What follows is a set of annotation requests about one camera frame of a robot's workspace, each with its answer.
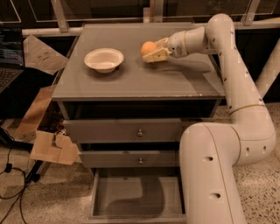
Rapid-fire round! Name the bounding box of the white diagonal pole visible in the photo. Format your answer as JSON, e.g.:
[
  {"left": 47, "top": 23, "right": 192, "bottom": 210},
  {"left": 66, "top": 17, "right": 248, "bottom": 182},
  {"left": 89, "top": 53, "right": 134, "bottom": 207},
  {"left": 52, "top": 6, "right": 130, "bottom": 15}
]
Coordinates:
[{"left": 255, "top": 39, "right": 280, "bottom": 98}]

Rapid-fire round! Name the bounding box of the grey drawer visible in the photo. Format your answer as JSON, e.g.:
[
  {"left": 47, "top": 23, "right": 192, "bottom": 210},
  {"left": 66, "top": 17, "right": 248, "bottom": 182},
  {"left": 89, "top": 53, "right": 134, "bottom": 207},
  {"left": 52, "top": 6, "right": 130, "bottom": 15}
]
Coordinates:
[
  {"left": 82, "top": 167, "right": 186, "bottom": 224},
  {"left": 64, "top": 100, "right": 218, "bottom": 144},
  {"left": 80, "top": 142, "right": 179, "bottom": 168}
]

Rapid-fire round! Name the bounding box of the brass top drawer knob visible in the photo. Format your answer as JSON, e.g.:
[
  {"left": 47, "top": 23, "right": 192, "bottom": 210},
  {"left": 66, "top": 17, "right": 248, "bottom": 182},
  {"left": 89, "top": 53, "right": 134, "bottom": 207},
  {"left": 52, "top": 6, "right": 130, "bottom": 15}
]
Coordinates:
[{"left": 137, "top": 129, "right": 144, "bottom": 137}]

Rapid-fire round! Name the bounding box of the grey middle drawer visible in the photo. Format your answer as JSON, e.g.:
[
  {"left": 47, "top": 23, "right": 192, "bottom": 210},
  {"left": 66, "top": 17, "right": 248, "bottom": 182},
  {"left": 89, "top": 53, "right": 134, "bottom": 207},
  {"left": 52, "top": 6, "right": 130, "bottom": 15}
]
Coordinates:
[{"left": 80, "top": 142, "right": 179, "bottom": 168}]

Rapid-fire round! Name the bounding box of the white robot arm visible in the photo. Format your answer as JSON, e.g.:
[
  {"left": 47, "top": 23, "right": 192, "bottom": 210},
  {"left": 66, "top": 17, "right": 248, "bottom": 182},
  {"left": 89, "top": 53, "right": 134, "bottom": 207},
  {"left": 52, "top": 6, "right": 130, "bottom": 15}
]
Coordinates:
[{"left": 141, "top": 14, "right": 277, "bottom": 224}]

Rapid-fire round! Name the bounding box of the orange fruit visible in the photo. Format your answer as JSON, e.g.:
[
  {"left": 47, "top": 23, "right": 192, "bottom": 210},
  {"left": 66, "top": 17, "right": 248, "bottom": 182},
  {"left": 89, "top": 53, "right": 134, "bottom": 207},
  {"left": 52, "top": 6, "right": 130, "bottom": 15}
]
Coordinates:
[{"left": 141, "top": 41, "right": 158, "bottom": 56}]

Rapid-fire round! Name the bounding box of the grey bottom drawer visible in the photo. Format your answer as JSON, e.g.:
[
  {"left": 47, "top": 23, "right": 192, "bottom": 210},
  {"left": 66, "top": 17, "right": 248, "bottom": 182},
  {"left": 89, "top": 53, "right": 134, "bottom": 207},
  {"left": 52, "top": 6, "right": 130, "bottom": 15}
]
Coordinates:
[{"left": 82, "top": 167, "right": 186, "bottom": 224}]

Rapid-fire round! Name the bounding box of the brown paper sheet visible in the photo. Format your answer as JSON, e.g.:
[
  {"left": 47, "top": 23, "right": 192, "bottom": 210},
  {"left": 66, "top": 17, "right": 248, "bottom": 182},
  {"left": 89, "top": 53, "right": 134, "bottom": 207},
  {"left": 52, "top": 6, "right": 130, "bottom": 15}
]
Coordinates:
[{"left": 24, "top": 35, "right": 68, "bottom": 75}]

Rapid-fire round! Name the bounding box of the grey drawer cabinet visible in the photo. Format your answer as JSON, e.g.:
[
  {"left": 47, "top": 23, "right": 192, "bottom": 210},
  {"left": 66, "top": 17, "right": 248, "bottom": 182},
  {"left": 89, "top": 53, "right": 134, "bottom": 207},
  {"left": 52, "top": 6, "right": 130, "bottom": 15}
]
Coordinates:
[{"left": 52, "top": 22, "right": 226, "bottom": 176}]

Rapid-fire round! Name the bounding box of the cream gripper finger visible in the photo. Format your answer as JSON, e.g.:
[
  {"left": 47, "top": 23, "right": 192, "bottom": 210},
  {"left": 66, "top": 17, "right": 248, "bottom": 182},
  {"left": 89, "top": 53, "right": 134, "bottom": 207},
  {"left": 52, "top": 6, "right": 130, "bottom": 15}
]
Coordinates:
[
  {"left": 143, "top": 47, "right": 172, "bottom": 63},
  {"left": 156, "top": 38, "right": 169, "bottom": 47}
]

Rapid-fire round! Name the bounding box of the grey top drawer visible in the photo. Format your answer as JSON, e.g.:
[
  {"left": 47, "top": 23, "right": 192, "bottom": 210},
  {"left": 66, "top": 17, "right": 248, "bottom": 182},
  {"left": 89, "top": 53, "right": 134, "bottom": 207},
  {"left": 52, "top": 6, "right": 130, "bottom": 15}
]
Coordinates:
[{"left": 64, "top": 100, "right": 218, "bottom": 144}]

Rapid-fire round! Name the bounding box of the black cable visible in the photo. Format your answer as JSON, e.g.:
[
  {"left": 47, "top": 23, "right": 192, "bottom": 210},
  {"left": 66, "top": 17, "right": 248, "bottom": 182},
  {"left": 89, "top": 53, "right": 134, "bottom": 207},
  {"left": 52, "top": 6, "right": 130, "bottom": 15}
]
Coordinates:
[{"left": 0, "top": 128, "right": 30, "bottom": 224}]

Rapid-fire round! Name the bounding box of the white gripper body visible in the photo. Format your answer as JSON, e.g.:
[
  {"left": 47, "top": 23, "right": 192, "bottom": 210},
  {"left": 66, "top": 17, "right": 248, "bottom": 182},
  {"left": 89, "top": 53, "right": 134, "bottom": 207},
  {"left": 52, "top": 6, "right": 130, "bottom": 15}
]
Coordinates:
[{"left": 166, "top": 31, "right": 188, "bottom": 58}]

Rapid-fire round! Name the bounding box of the black laptop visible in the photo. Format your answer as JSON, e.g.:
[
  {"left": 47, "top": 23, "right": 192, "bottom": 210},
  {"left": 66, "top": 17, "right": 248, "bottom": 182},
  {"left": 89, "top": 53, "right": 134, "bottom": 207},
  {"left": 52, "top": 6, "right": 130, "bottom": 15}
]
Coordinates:
[{"left": 0, "top": 27, "right": 25, "bottom": 93}]

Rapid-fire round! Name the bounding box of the white paper bowl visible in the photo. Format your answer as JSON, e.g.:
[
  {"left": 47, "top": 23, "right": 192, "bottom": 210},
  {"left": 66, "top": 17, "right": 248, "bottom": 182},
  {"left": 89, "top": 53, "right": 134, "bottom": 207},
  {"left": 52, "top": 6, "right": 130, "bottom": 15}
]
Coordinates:
[{"left": 84, "top": 48, "right": 124, "bottom": 74}]

